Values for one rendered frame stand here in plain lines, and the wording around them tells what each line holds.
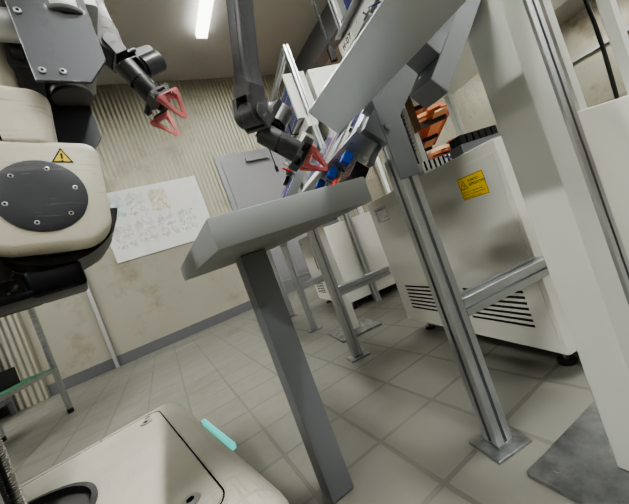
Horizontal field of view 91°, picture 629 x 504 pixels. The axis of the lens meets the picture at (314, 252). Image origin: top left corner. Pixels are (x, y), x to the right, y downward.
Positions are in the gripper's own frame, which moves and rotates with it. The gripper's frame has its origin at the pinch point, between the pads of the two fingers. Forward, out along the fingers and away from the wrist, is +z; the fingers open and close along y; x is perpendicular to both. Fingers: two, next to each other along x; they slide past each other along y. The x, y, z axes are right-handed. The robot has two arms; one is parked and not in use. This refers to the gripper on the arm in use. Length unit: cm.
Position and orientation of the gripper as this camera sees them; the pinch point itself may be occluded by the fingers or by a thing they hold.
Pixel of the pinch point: (325, 168)
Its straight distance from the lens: 88.6
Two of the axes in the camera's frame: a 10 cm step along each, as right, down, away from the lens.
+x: -3.9, 9.0, -1.7
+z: 8.8, 4.2, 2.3
